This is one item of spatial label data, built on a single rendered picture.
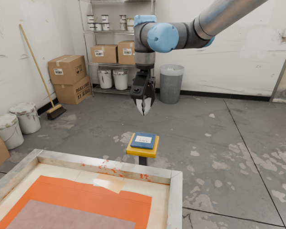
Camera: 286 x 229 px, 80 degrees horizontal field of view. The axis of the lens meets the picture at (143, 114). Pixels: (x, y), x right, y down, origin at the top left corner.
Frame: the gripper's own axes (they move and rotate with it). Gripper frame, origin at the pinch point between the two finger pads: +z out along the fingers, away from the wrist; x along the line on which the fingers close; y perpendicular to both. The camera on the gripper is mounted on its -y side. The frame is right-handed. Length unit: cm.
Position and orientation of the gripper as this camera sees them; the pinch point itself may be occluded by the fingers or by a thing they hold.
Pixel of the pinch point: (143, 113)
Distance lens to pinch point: 71.0
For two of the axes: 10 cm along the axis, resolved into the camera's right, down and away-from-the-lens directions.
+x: -9.8, -1.0, 1.8
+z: 0.0, 8.7, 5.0
